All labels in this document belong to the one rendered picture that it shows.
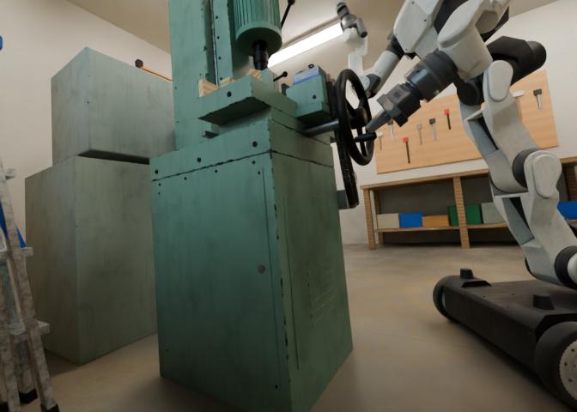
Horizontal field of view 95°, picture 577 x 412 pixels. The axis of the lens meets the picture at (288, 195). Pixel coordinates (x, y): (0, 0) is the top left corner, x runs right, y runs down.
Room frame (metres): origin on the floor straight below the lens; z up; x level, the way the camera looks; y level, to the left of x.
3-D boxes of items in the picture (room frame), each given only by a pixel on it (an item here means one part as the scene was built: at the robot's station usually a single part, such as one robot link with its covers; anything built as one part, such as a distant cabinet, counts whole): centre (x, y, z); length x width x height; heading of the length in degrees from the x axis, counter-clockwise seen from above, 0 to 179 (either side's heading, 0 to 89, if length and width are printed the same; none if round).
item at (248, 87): (0.92, -0.04, 0.87); 0.61 x 0.30 x 0.06; 148
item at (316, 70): (0.88, -0.12, 0.99); 0.13 x 0.11 x 0.06; 148
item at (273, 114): (0.93, 0.01, 0.82); 0.40 x 0.21 x 0.04; 148
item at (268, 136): (1.03, 0.16, 0.76); 0.57 x 0.45 x 0.09; 58
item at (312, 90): (0.88, -0.11, 0.91); 0.15 x 0.14 x 0.09; 148
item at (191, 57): (1.12, 0.31, 1.16); 0.22 x 0.22 x 0.72; 58
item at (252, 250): (1.03, 0.16, 0.35); 0.58 x 0.45 x 0.71; 58
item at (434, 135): (3.46, -2.22, 1.50); 2.00 x 0.04 x 0.90; 59
